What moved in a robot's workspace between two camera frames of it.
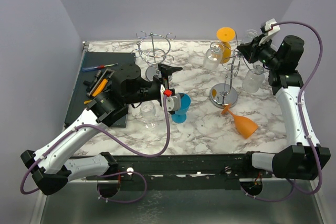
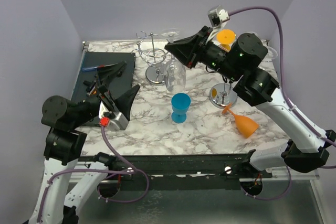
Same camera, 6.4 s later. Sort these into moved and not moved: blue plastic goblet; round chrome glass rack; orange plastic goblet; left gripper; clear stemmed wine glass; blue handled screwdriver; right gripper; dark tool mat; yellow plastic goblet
Moved: right gripper; clear stemmed wine glass; left gripper
Not moved: round chrome glass rack; blue handled screwdriver; dark tool mat; orange plastic goblet; blue plastic goblet; yellow plastic goblet
